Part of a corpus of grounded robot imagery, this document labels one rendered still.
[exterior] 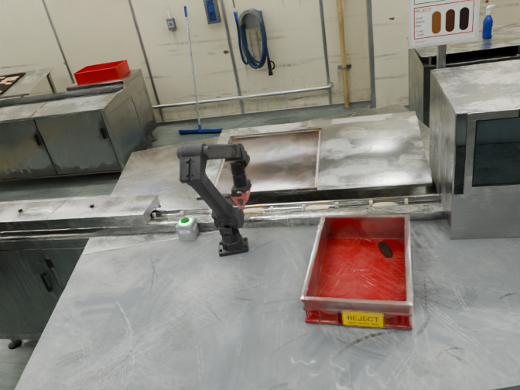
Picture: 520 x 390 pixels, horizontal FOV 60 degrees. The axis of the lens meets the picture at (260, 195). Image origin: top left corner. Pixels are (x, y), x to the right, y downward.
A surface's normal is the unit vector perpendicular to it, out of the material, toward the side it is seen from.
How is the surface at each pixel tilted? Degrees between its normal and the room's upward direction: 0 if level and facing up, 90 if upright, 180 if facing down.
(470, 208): 90
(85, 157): 90
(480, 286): 0
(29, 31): 90
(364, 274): 0
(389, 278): 0
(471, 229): 90
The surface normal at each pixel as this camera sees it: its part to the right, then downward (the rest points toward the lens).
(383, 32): -0.17, 0.50
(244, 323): -0.17, -0.86
